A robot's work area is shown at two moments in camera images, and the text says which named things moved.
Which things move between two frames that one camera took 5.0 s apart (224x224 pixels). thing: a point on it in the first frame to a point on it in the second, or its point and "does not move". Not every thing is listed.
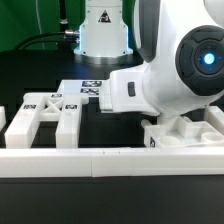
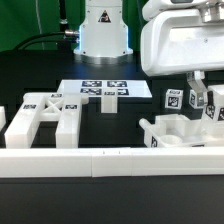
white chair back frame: (64, 108) does not move
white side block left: (2, 117) does not move
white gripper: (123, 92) to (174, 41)
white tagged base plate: (93, 88) does not move
